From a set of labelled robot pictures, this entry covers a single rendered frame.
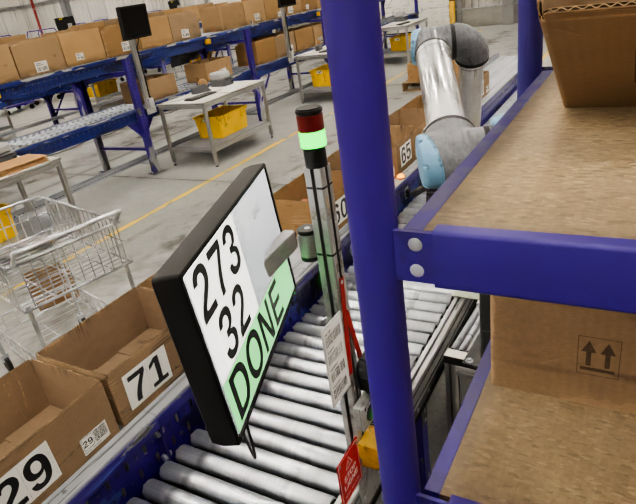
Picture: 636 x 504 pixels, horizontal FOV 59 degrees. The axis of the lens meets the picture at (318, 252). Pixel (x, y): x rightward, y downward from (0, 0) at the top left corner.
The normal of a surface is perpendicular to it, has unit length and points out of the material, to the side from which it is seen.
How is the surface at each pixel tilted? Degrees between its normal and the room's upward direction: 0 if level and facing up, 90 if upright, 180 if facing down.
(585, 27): 147
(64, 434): 90
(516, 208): 0
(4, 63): 89
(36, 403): 90
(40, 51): 90
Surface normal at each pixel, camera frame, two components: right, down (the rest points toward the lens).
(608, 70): -0.15, 0.99
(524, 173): -0.14, -0.89
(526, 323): -0.49, 0.44
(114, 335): 0.86, 0.08
